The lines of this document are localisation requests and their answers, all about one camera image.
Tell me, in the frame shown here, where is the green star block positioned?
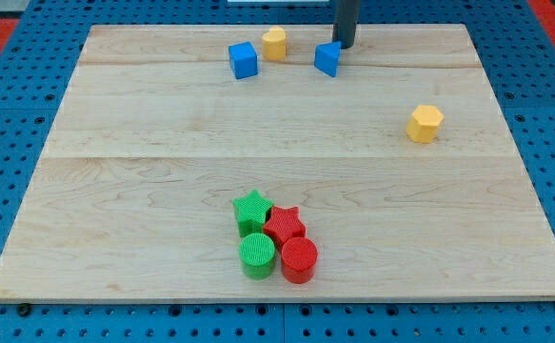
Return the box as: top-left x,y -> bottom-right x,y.
232,190 -> 274,237

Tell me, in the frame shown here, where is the yellow hexagon block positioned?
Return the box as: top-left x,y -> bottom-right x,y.
406,105 -> 445,144

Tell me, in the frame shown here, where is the red star block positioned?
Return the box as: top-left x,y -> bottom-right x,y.
263,206 -> 307,252

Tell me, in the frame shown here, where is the yellow heart block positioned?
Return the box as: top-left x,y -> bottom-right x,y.
262,26 -> 287,61

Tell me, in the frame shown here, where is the blue triangle block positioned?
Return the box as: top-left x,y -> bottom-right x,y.
314,41 -> 341,77

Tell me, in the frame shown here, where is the green cylinder block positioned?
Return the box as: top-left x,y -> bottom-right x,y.
239,232 -> 276,280

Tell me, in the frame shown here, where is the blue cube block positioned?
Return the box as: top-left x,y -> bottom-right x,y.
228,42 -> 258,79

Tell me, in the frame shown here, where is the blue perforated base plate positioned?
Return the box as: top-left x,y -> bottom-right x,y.
0,0 -> 555,342

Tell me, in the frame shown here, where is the red cylinder block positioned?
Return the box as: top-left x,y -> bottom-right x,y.
281,237 -> 319,284

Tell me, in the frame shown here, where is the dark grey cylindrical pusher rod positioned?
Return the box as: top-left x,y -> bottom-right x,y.
332,0 -> 361,50

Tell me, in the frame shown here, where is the light wooden board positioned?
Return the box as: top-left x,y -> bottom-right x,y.
0,24 -> 555,304

